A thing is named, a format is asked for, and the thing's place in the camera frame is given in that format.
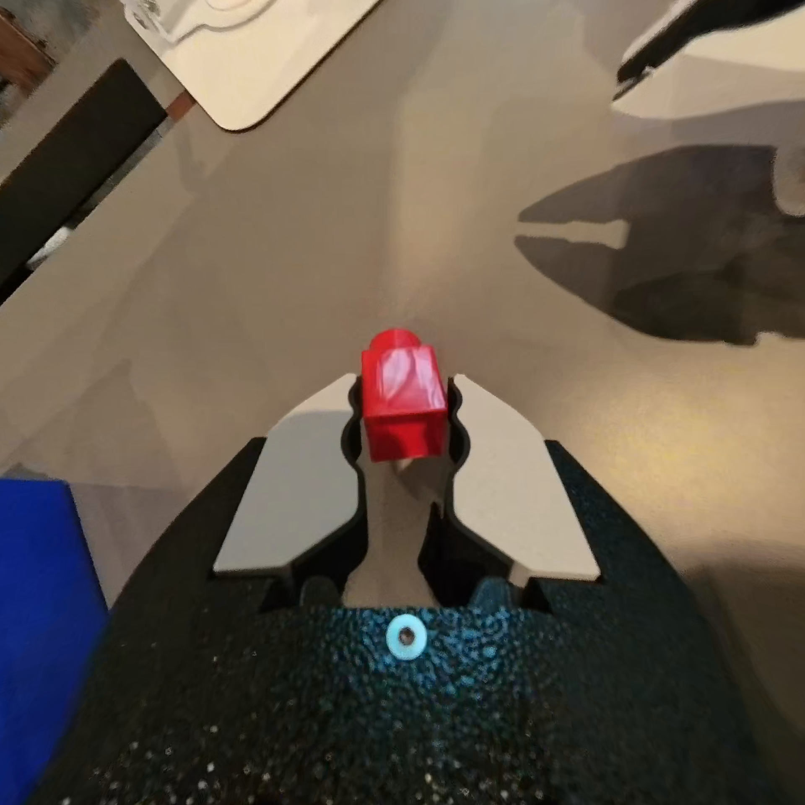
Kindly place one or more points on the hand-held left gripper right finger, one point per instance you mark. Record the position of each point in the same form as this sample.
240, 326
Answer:
515, 497

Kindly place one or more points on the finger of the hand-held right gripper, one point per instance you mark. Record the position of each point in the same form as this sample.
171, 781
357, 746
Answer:
729, 82
666, 25

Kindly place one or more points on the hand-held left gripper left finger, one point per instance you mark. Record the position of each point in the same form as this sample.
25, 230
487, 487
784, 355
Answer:
295, 490

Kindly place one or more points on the red mega block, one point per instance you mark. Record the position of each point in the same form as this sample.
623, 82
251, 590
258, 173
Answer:
402, 402

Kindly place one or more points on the blue plastic bin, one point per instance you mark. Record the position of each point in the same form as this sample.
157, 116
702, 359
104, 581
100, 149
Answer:
38, 629

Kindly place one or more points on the black flat pad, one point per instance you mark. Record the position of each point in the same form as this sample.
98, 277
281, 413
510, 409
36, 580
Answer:
69, 163

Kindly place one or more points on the white sign stand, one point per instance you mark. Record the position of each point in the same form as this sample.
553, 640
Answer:
251, 69

